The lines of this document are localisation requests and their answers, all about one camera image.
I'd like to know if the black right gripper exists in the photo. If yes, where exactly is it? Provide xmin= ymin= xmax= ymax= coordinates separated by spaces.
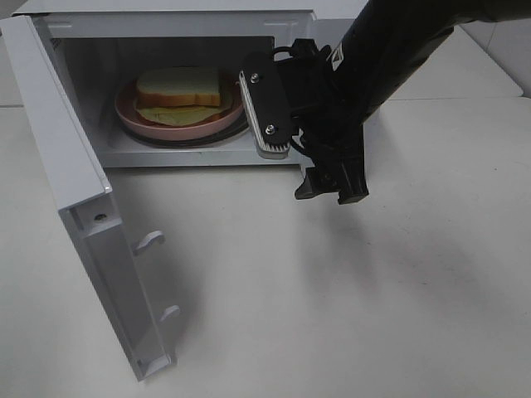
xmin=271 ymin=39 xmax=369 ymax=204

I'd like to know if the white bread sandwich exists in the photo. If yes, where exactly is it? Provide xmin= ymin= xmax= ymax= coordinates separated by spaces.
xmin=134 ymin=66 xmax=234 ymax=127

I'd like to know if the pink round plate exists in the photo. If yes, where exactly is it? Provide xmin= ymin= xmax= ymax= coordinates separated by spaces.
xmin=114 ymin=66 xmax=243 ymax=142

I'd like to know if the white microwave door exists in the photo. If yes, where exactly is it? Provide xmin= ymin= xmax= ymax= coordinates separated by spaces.
xmin=1 ymin=16 xmax=175 ymax=381

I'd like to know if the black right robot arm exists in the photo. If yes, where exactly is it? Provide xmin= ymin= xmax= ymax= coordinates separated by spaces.
xmin=270 ymin=1 xmax=530 ymax=204

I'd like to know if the glass microwave turntable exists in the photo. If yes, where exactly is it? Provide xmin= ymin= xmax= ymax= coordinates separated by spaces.
xmin=114 ymin=99 xmax=248 ymax=148

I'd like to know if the white microwave oven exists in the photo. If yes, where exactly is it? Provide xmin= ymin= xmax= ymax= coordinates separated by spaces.
xmin=1 ymin=1 xmax=363 ymax=178

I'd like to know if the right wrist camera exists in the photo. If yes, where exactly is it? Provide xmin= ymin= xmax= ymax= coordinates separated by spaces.
xmin=239 ymin=51 xmax=294 ymax=159

